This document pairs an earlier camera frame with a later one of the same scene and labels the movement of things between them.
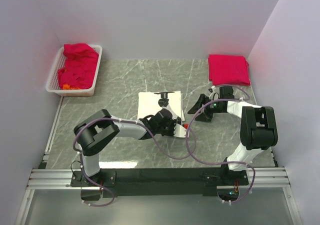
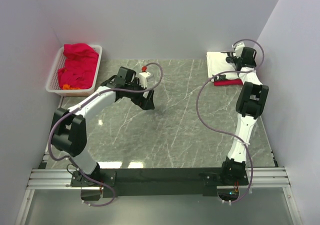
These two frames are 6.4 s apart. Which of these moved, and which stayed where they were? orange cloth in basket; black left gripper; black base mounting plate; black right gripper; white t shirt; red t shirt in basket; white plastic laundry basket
Moved: white t shirt; black right gripper; black left gripper
Stayed: red t shirt in basket; orange cloth in basket; black base mounting plate; white plastic laundry basket
